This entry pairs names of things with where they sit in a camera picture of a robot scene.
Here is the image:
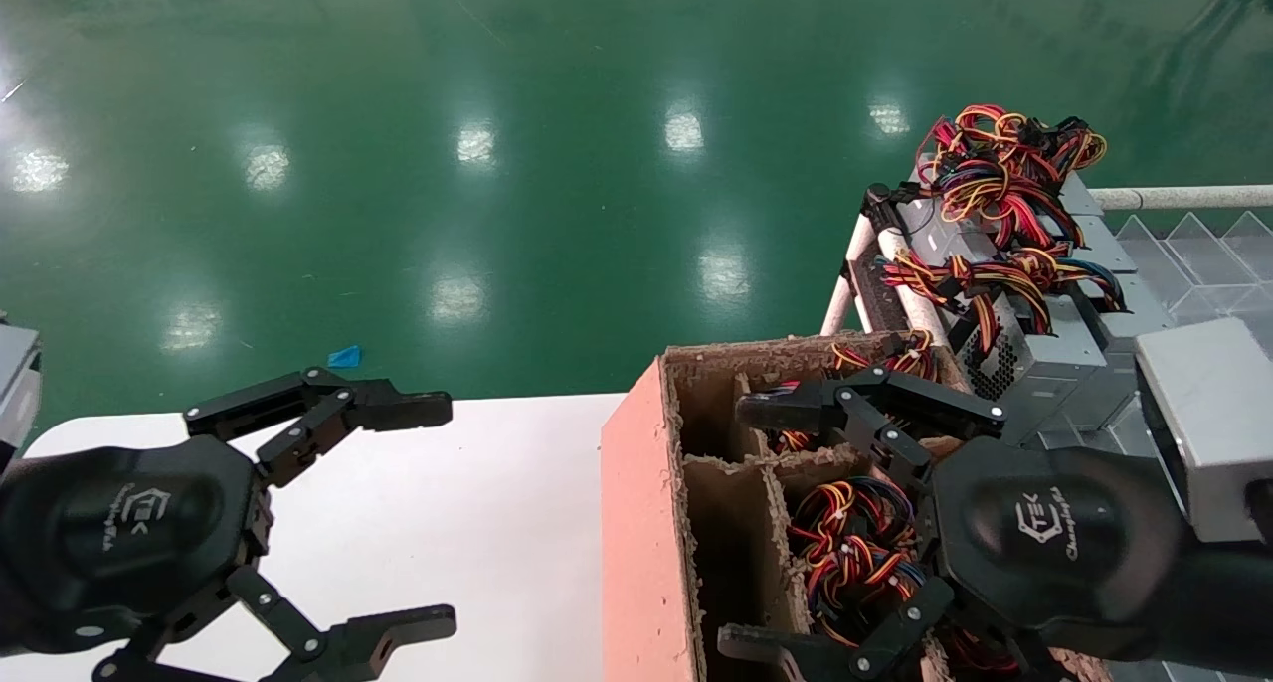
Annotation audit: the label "right wrist grey camera box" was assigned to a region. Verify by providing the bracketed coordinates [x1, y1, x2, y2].
[1134, 316, 1273, 544]

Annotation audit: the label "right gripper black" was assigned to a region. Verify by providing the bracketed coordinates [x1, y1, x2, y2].
[718, 366, 1184, 682]

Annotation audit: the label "vented grey power supply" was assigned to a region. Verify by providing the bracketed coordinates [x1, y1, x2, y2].
[875, 248, 1130, 436]

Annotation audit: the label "left wrist grey camera box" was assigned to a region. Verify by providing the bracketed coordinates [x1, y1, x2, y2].
[0, 319, 43, 464]

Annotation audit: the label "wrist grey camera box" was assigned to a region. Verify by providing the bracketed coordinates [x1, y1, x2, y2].
[0, 319, 43, 464]
[1134, 316, 1273, 544]

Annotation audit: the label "clear ribbed shelf panel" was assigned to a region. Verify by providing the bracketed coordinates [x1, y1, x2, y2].
[1114, 210, 1273, 357]

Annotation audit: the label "black pipe joint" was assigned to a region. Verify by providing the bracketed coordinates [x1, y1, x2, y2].
[863, 183, 904, 232]

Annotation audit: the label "white rack pipe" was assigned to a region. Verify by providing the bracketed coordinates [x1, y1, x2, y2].
[877, 227, 948, 347]
[820, 213, 876, 336]
[1092, 185, 1273, 212]

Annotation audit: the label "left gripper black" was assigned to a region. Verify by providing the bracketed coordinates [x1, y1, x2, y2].
[0, 435, 274, 655]

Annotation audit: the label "brown cardboard box with dividers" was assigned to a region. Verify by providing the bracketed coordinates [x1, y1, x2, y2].
[601, 330, 1115, 682]

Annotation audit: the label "cable bundle lower compartments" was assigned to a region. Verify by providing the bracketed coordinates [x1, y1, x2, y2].
[789, 476, 941, 648]

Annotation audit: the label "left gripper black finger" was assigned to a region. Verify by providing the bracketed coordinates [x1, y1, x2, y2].
[184, 367, 454, 489]
[94, 566, 458, 682]

